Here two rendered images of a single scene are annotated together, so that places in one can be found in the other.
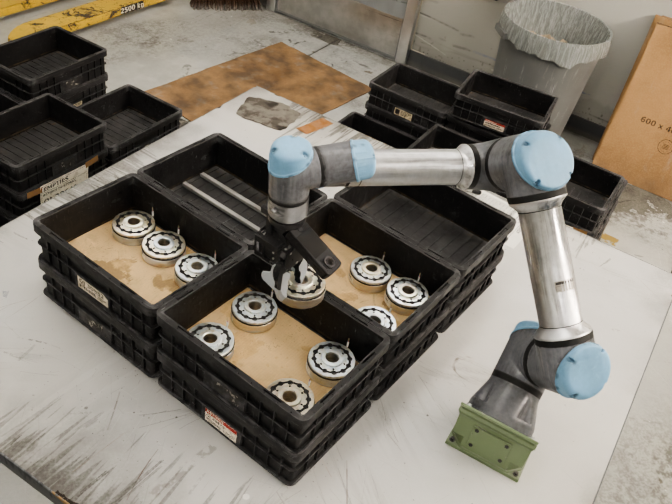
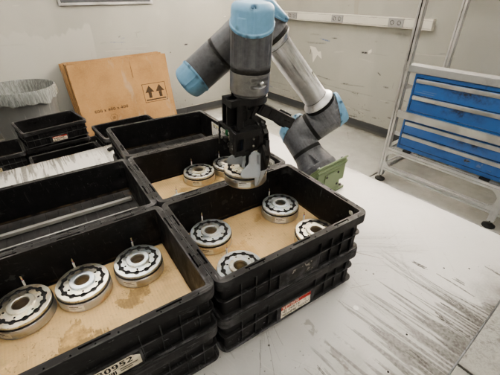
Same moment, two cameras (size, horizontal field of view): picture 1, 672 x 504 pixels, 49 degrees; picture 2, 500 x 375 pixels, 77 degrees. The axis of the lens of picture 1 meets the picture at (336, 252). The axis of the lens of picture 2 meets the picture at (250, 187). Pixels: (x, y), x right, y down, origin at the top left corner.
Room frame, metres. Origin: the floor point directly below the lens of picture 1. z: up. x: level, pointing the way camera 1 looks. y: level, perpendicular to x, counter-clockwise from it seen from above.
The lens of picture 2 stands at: (0.82, 0.65, 1.37)
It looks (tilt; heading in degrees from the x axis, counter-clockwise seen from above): 32 degrees down; 297
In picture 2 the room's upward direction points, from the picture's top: straight up
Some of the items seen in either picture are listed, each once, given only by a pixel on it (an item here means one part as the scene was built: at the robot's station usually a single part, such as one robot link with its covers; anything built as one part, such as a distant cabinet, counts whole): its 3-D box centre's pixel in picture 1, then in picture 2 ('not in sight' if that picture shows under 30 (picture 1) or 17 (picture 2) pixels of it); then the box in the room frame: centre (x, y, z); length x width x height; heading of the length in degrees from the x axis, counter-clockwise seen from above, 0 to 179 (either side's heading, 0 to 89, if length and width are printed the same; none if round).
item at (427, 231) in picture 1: (420, 227); (172, 144); (1.59, -0.21, 0.87); 0.40 x 0.30 x 0.11; 60
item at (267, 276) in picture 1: (273, 281); (251, 171); (1.09, 0.11, 1.03); 0.06 x 0.03 x 0.09; 59
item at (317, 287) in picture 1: (301, 281); (245, 167); (1.14, 0.06, 1.01); 0.10 x 0.10 x 0.01
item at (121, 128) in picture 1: (121, 151); not in sight; (2.46, 0.92, 0.31); 0.40 x 0.30 x 0.34; 155
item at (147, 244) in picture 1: (163, 244); (82, 282); (1.33, 0.41, 0.86); 0.10 x 0.10 x 0.01
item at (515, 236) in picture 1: (483, 210); not in sight; (1.97, -0.43, 0.70); 0.33 x 0.23 x 0.01; 65
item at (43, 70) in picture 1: (49, 101); not in sight; (2.62, 1.29, 0.37); 0.40 x 0.30 x 0.45; 155
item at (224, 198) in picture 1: (231, 203); (67, 220); (1.53, 0.29, 0.87); 0.40 x 0.30 x 0.11; 60
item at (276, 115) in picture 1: (267, 111); not in sight; (2.31, 0.33, 0.71); 0.22 x 0.19 x 0.01; 65
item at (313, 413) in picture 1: (274, 329); (262, 211); (1.07, 0.09, 0.92); 0.40 x 0.30 x 0.02; 60
